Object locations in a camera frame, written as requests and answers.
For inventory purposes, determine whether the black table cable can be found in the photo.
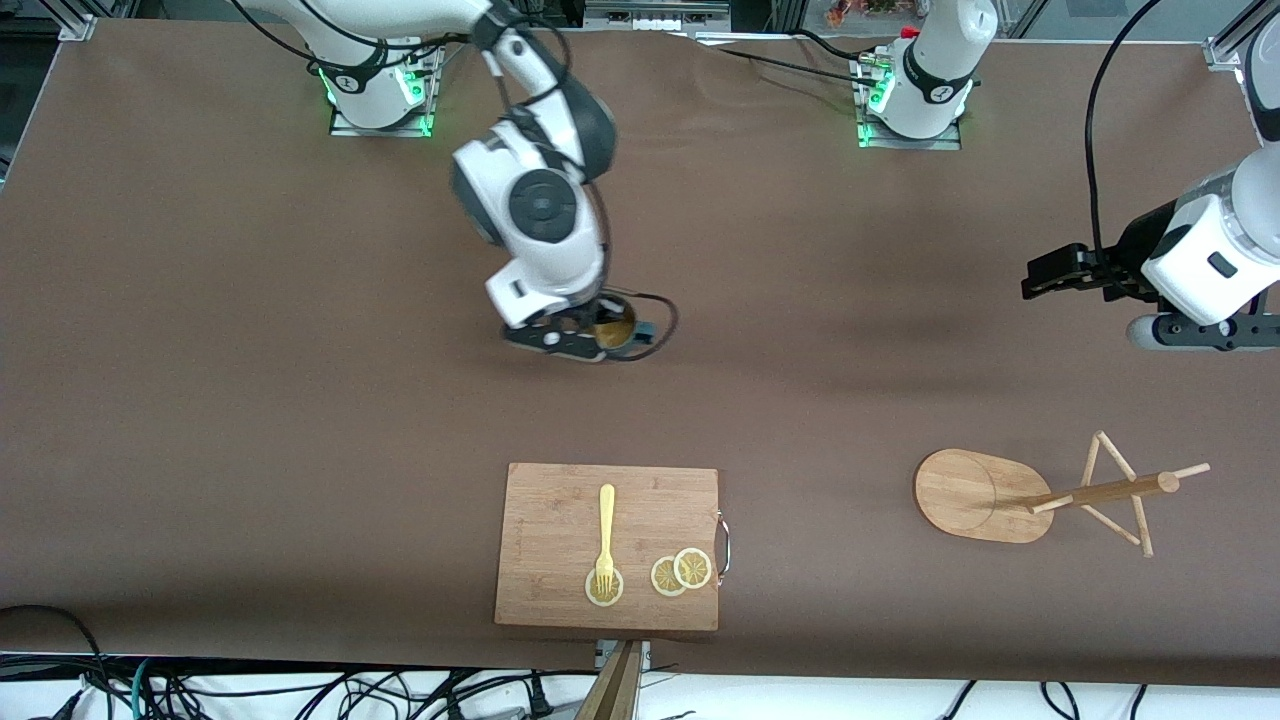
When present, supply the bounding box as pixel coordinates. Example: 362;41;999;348
715;47;883;89
790;28;873;63

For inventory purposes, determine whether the black looped floor cable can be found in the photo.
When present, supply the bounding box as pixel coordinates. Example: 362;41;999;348
0;605;113;720

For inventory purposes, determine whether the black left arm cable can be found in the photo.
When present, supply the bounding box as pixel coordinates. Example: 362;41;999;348
1088;0;1166;271

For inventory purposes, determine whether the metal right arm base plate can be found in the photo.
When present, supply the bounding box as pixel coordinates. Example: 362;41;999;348
330;45;443;138

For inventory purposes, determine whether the yellow plastic fork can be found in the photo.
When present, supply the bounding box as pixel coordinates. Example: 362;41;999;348
595;484;617;593

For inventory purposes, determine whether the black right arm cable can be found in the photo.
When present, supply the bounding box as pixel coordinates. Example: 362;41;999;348
232;0;681;363

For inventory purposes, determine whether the bamboo cutting board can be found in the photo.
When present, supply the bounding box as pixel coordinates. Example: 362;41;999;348
494;462;731;632

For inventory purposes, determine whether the teal cup with yellow inside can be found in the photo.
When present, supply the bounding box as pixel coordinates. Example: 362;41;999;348
590;300;661;359

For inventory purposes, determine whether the grey metal rack panel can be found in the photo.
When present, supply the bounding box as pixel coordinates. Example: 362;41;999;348
585;0;731;31

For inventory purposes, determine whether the wooden post with metal bracket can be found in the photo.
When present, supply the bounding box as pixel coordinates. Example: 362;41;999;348
575;640;651;720

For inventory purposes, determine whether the aluminium frame profile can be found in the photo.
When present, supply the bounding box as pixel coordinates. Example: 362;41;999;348
55;0;101;41
1205;0;1280;71

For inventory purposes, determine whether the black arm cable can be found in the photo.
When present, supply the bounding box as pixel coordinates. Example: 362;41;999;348
1088;0;1166;271
232;0;681;363

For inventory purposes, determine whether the wooden mug rack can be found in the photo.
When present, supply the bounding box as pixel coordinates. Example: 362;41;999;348
914;431;1211;558

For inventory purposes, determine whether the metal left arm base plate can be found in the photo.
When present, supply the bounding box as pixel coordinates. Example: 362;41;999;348
857;55;963;151

